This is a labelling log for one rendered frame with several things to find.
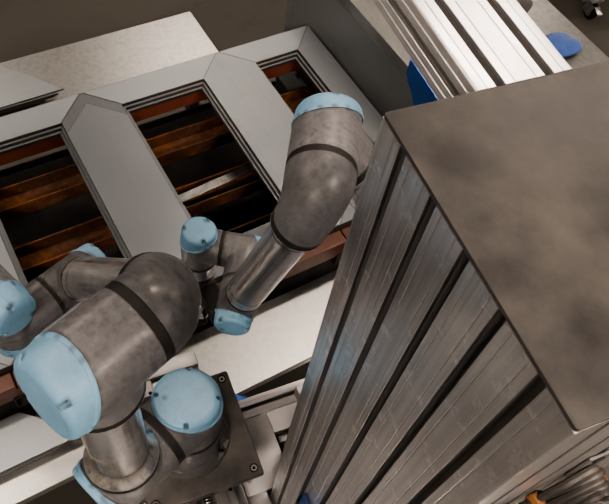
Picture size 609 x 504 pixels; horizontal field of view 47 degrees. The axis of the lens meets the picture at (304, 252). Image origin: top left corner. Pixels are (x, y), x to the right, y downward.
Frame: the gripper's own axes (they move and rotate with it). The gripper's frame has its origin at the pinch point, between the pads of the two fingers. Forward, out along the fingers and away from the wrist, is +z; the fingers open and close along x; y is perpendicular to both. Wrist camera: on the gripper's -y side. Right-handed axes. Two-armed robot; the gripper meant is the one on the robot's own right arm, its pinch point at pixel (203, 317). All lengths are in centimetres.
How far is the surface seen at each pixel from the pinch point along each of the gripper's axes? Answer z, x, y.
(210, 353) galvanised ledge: 17.4, -0.7, -2.2
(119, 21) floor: 85, -54, 207
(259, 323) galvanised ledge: 17.3, -16.4, -0.4
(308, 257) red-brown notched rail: 2.8, -33.0, 4.9
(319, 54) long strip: 1, -75, 69
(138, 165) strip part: 1, -5, 51
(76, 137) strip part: 1, 7, 67
